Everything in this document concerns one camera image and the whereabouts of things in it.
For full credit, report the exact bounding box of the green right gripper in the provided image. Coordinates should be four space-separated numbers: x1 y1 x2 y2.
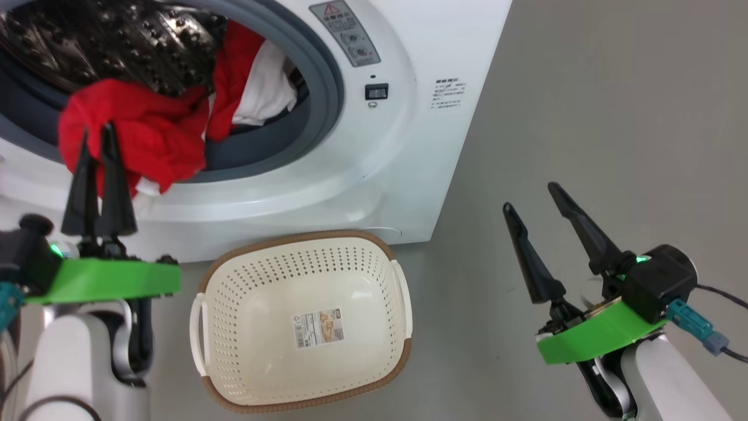
503 182 670 366

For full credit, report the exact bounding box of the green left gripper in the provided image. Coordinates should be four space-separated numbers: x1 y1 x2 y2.
23 123 182 305

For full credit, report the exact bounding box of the red garment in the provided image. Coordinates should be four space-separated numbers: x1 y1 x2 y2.
57 19 266 198

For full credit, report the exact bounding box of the white garment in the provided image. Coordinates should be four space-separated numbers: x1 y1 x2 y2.
133 40 299 199

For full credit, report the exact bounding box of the white front-load washing machine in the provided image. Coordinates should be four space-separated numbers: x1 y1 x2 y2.
0 0 514 264

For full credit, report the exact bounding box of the cream perforated basket brown rim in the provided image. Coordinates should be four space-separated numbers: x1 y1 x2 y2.
189 230 414 415

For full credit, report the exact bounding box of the grey rubber door gasket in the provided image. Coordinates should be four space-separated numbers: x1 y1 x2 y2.
0 0 345 183

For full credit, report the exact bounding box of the stainless steel washer drum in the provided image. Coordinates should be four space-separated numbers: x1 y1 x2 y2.
0 0 228 97

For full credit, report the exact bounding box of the round white filter cover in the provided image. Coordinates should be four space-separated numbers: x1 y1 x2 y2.
358 226 403 241

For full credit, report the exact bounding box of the product label sticker with barcode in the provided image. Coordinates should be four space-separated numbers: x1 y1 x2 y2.
292 308 345 350

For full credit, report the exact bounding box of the grey warning label sticker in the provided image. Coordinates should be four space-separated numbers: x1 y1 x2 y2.
309 0 382 68

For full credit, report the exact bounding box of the teal left camera connector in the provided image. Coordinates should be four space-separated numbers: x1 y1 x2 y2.
0 282 25 334

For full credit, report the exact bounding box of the teal camera connector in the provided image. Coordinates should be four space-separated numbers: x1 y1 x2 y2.
666 299 730 356
0 282 25 334

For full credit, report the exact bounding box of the teal right camera connector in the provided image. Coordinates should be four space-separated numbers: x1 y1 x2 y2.
666 299 730 356

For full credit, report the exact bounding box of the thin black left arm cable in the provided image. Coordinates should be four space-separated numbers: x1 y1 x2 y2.
0 327 103 421

